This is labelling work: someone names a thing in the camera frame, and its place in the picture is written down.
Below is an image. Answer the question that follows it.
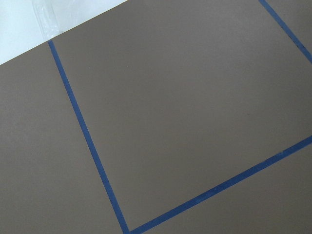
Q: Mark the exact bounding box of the clear plastic bag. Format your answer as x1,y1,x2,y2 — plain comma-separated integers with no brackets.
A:
32,0,82,41

